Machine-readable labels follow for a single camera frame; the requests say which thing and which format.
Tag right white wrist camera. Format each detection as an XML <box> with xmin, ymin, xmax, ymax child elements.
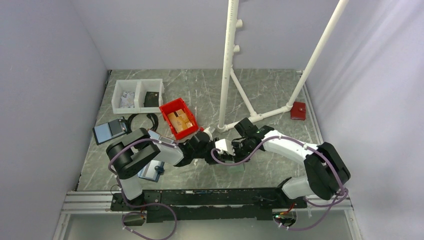
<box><xmin>214</xmin><ymin>139</ymin><xmax>235</xmax><ymax>156</ymax></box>

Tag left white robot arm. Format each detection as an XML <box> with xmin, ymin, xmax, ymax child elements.
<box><xmin>106</xmin><ymin>127</ymin><xmax>219</xmax><ymax>210</ymax></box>

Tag white two-compartment bin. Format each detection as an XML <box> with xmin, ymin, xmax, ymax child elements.
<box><xmin>111</xmin><ymin>78</ymin><xmax>165</xmax><ymax>115</ymax></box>

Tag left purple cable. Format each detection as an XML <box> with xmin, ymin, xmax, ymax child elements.
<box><xmin>107</xmin><ymin>138</ymin><xmax>181</xmax><ymax>240</ymax></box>

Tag black coiled cable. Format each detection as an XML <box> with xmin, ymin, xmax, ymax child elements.
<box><xmin>126</xmin><ymin>112</ymin><xmax>160</xmax><ymax>133</ymax></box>

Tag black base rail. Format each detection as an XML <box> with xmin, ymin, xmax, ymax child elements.
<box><xmin>110</xmin><ymin>187</ymin><xmax>307</xmax><ymax>223</ymax></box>

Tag purple cable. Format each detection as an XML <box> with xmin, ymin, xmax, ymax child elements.
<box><xmin>107</xmin><ymin>138</ymin><xmax>181</xmax><ymax>240</ymax></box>
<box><xmin>210</xmin><ymin>135</ymin><xmax>349</xmax><ymax>232</ymax></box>

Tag red plastic bin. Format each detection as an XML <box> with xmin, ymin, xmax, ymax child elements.
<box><xmin>159</xmin><ymin>98</ymin><xmax>199</xmax><ymax>140</ymax></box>

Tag brown boxes in red bin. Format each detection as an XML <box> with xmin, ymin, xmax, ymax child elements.
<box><xmin>167</xmin><ymin>109</ymin><xmax>193</xmax><ymax>133</ymax></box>

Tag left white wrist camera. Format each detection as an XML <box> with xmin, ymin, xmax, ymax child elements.
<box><xmin>201</xmin><ymin>126</ymin><xmax>215</xmax><ymax>139</ymax></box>

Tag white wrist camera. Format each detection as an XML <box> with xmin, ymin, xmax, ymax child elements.
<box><xmin>214</xmin><ymin>139</ymin><xmax>235</xmax><ymax>156</ymax></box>
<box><xmin>201</xmin><ymin>126</ymin><xmax>215</xmax><ymax>139</ymax></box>

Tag white PVC pipe frame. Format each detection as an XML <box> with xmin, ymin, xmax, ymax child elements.
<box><xmin>217</xmin><ymin>0</ymin><xmax>348</xmax><ymax>133</ymax></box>

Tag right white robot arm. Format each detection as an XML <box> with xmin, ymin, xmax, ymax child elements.
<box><xmin>233</xmin><ymin>118</ymin><xmax>351</xmax><ymax>208</ymax></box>

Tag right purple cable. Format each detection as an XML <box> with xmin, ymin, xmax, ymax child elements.
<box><xmin>210</xmin><ymin>135</ymin><xmax>349</xmax><ymax>232</ymax></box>

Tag black wallet in bin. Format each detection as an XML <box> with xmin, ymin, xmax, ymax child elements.
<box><xmin>143</xmin><ymin>91</ymin><xmax>160</xmax><ymax>108</ymax></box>

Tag red leather wallet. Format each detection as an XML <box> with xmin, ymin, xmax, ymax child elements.
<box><xmin>290</xmin><ymin>101</ymin><xmax>307</xmax><ymax>121</ymax></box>

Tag navy blue card holder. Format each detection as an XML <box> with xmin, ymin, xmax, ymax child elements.
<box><xmin>137</xmin><ymin>160</ymin><xmax>165</xmax><ymax>183</ymax></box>

